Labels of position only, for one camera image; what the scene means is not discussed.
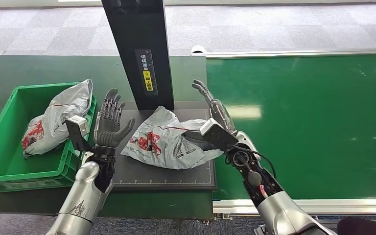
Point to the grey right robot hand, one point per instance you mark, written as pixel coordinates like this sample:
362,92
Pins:
220,112

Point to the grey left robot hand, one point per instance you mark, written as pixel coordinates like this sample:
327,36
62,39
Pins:
108,129

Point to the grey package with red print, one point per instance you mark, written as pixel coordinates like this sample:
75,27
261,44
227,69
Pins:
63,113
162,142

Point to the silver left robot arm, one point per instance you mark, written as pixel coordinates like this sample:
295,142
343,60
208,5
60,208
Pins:
84,198

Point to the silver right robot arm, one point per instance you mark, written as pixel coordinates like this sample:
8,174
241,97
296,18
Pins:
278,211

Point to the white conveyor end cap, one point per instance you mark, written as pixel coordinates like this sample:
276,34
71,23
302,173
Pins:
198,49

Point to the green conveyor belt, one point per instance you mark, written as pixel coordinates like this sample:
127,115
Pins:
321,129

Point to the black yellow column label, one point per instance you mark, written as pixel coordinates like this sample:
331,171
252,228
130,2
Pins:
146,73

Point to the dark green table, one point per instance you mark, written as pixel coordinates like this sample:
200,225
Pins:
29,69

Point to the black scanner column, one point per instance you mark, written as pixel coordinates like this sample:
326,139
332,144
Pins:
139,32

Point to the green plastic crate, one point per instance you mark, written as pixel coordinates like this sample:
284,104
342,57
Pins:
6,162

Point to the black rounded object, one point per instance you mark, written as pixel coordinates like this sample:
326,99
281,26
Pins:
366,227

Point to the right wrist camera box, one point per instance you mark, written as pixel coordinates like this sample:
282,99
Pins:
218,134

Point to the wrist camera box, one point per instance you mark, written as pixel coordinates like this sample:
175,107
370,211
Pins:
218,134
76,129

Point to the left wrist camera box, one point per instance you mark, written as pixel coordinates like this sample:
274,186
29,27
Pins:
76,129

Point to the black scanner base plate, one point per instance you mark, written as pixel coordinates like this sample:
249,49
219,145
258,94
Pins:
175,178

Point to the aluminium conveyor side rail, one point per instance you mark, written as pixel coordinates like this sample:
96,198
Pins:
337,206
298,53

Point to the metal conveyor frame bracket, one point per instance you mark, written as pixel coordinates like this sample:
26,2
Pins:
261,229

